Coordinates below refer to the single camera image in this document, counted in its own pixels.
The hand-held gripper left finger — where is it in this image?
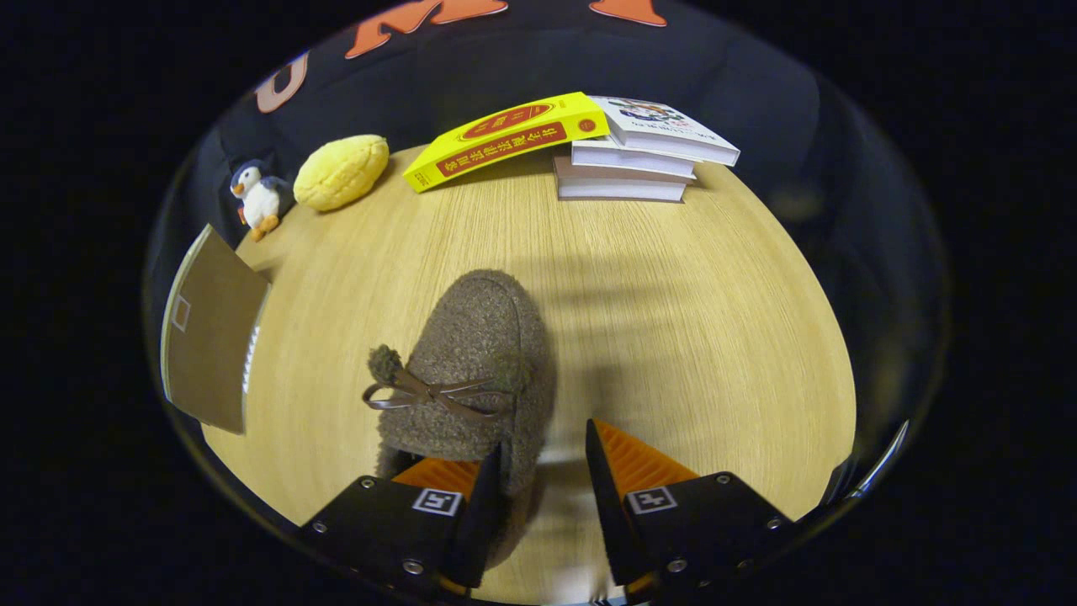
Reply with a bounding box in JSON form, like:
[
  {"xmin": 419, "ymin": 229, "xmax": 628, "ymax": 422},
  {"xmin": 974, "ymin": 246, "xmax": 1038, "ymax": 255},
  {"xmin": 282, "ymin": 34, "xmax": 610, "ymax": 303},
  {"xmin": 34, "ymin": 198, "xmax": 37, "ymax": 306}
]
[{"xmin": 297, "ymin": 444, "xmax": 506, "ymax": 600}]

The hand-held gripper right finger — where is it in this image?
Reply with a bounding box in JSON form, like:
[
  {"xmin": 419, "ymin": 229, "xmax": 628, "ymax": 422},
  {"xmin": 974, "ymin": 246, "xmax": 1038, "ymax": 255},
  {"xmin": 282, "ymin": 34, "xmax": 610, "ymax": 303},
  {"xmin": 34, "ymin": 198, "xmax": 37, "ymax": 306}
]
[{"xmin": 585, "ymin": 417, "xmax": 798, "ymax": 597}]

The brown fuzzy shoe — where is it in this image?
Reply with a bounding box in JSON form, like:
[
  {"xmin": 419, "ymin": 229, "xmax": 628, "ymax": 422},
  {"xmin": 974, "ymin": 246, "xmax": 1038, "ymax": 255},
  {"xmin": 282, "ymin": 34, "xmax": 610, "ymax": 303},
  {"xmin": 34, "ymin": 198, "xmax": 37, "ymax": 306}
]
[{"xmin": 362, "ymin": 268, "xmax": 558, "ymax": 571}]

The cream fabric storage box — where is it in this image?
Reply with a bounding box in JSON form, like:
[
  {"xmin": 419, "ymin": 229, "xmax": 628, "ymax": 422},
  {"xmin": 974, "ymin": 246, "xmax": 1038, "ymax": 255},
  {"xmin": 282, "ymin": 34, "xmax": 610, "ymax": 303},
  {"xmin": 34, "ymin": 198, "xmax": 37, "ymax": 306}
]
[{"xmin": 160, "ymin": 223, "xmax": 272, "ymax": 436}]

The brown cover white book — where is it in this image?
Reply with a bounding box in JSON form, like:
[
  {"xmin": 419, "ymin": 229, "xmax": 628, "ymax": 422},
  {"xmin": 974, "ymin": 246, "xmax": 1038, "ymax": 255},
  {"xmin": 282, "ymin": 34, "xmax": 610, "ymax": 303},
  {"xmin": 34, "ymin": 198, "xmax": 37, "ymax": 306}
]
[{"xmin": 553, "ymin": 154, "xmax": 688, "ymax": 203}]

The plain white book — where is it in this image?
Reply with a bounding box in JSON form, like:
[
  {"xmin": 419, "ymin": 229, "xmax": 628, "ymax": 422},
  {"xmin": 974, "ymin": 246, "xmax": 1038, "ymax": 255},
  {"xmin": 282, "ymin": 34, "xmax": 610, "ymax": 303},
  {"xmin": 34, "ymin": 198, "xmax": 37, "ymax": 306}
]
[{"xmin": 570, "ymin": 137, "xmax": 698, "ymax": 180}]

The yellow plush bun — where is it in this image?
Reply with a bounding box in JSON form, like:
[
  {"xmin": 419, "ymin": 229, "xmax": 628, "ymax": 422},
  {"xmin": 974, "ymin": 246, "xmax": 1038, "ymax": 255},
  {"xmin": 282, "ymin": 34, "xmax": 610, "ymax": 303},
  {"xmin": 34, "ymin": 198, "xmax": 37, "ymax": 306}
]
[{"xmin": 292, "ymin": 135, "xmax": 390, "ymax": 212}]

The yellow book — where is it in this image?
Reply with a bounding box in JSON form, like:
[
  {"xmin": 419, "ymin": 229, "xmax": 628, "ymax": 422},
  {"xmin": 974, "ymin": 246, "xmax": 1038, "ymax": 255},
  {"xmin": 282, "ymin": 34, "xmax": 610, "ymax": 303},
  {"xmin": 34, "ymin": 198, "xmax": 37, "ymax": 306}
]
[{"xmin": 402, "ymin": 91, "xmax": 611, "ymax": 194}]

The white illustrated cover book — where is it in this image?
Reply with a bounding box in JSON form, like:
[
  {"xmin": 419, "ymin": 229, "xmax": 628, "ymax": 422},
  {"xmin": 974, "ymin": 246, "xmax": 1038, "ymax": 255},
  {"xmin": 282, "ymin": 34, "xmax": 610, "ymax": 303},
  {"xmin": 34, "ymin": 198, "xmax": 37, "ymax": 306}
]
[{"xmin": 587, "ymin": 96, "xmax": 741, "ymax": 167}]

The penguin plush toy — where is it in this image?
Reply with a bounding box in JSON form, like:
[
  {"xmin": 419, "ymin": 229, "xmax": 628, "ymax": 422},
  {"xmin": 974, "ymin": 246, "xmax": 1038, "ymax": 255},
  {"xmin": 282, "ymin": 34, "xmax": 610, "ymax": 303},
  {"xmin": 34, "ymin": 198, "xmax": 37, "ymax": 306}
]
[{"xmin": 230, "ymin": 158, "xmax": 294, "ymax": 243}]

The curved metal rail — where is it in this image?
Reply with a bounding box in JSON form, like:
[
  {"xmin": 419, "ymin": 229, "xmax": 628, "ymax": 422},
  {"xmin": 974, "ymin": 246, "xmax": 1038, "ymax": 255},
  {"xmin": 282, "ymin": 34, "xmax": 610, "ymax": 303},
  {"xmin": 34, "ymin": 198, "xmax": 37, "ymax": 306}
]
[{"xmin": 841, "ymin": 419, "xmax": 911, "ymax": 503}]

